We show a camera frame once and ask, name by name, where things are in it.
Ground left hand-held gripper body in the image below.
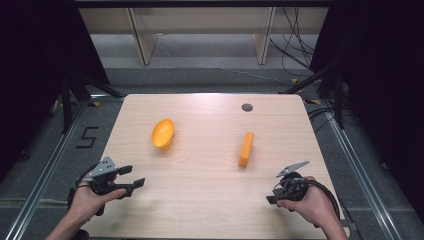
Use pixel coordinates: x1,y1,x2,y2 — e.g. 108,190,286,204
87,156,120,197

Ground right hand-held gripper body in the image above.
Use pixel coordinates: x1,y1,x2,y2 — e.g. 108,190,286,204
272,160,310,203

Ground person's right hand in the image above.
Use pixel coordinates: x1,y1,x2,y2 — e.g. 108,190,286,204
276,175,338,229

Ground person's left hand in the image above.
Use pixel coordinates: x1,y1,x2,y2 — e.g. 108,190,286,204
67,184,128,222

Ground orange plastic bowl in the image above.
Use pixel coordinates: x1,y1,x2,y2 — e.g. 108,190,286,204
151,118,176,151

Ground orange rectangular block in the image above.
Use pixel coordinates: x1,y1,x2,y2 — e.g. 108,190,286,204
237,131,255,169

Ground black metal stand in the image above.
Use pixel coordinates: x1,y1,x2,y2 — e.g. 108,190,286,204
279,59,346,130
60,70,124,135

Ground black curtain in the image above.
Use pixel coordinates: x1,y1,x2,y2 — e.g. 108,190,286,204
309,0,424,223
0,0,112,183

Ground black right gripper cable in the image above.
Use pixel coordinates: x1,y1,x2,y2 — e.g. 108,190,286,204
299,179,342,222

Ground black floor cables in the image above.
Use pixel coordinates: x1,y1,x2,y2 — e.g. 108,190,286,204
307,105,336,134

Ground bundle of black hanging cables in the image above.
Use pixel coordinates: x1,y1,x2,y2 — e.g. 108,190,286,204
269,6,317,78

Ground beige wooden desk frame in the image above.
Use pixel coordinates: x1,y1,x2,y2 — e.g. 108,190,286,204
79,6,330,66

